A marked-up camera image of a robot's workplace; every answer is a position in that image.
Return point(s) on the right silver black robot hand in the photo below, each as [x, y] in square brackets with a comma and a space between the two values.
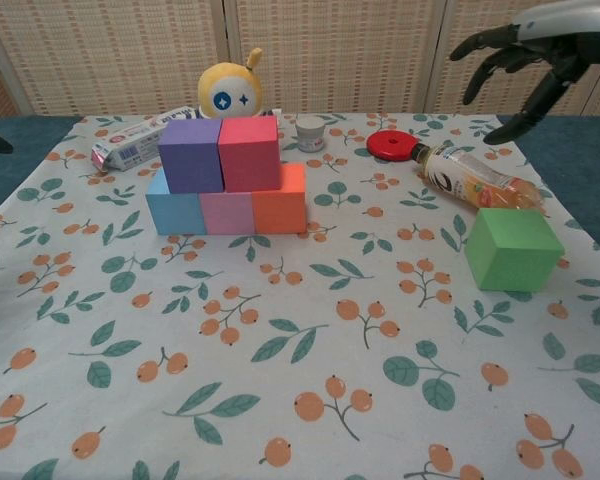
[570, 30]

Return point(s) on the light blue foam cube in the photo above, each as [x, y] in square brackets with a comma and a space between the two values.
[175, 212]

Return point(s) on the purple foam cube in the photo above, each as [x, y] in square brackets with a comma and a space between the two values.
[190, 160]

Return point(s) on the pink foam cube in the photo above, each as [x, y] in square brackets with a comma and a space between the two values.
[227, 212]

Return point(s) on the magenta foam cube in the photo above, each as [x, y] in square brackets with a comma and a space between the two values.
[250, 155]

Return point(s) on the orange foam cube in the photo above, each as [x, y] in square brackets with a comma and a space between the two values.
[280, 210]

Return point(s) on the teal padded table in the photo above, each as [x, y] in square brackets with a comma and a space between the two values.
[570, 150]

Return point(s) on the white toothpaste box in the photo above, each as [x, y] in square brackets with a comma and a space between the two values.
[125, 145]

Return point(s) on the orange drink plastic bottle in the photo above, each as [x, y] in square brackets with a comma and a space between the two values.
[470, 180]

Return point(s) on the bamboo folding screen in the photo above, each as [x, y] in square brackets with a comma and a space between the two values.
[355, 50]

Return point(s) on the red disc with hole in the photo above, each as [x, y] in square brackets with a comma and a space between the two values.
[380, 147]

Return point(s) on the green foam cube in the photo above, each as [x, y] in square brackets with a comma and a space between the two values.
[512, 250]

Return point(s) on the yellow plush toy striped shirt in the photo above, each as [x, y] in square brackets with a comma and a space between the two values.
[230, 92]

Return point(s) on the small white jar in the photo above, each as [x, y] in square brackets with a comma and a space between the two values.
[310, 134]

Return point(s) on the floral fruit print tablecloth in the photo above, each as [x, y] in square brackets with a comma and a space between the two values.
[280, 400]

